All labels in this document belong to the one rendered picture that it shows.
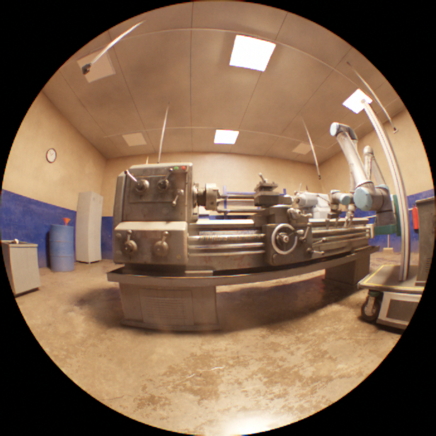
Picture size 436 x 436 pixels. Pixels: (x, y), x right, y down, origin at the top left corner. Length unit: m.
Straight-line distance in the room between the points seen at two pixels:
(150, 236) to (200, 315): 0.68
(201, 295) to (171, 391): 0.70
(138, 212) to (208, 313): 0.92
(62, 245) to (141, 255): 2.59
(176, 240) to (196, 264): 0.28
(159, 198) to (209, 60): 2.42
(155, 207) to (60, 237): 2.61
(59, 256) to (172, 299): 2.73
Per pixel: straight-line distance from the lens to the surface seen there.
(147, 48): 2.97
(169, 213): 1.15
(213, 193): 1.32
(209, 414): 0.80
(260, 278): 1.11
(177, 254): 1.00
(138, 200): 1.23
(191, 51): 2.90
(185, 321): 1.26
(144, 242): 1.05
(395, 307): 1.29
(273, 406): 0.83
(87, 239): 4.36
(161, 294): 1.20
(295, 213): 1.14
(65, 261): 3.52
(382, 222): 1.22
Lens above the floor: 0.72
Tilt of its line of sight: 7 degrees up
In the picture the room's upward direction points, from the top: 1 degrees counter-clockwise
